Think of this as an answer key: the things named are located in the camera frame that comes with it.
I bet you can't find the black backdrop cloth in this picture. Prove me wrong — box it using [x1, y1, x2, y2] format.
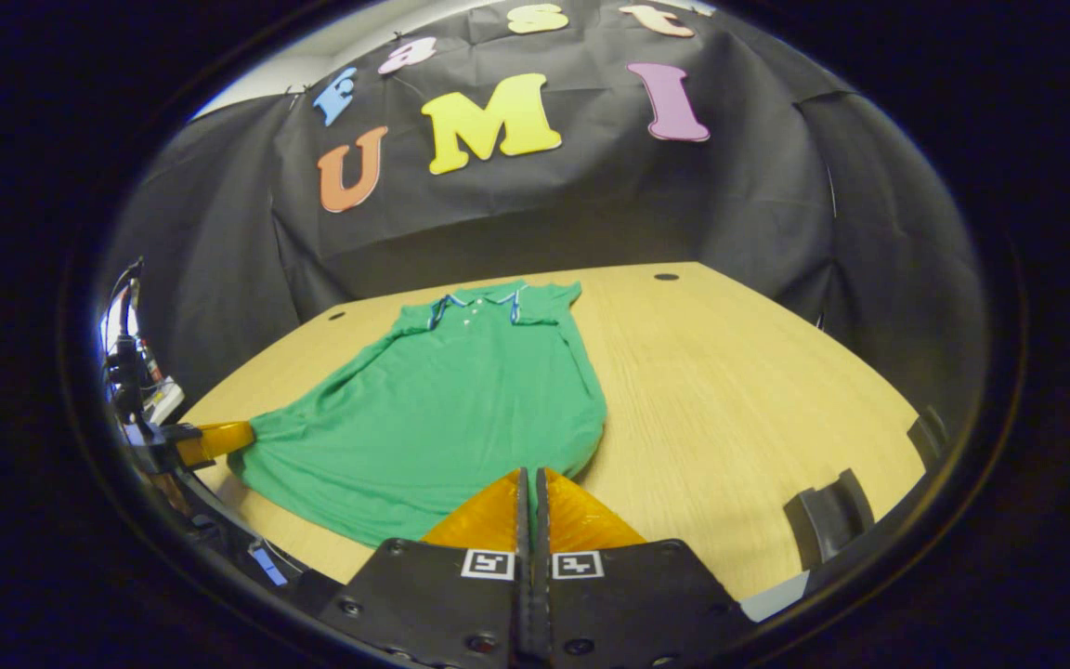
[94, 0, 991, 438]

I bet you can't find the black curved stand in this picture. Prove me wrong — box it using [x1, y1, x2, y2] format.
[783, 468, 876, 571]

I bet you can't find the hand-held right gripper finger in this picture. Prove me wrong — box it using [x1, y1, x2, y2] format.
[534, 467, 761, 669]
[298, 467, 533, 669]

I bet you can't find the green polo T-shirt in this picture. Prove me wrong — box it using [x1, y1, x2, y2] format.
[228, 280, 609, 549]

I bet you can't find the white side table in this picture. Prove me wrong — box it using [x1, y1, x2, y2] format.
[143, 376, 187, 425]

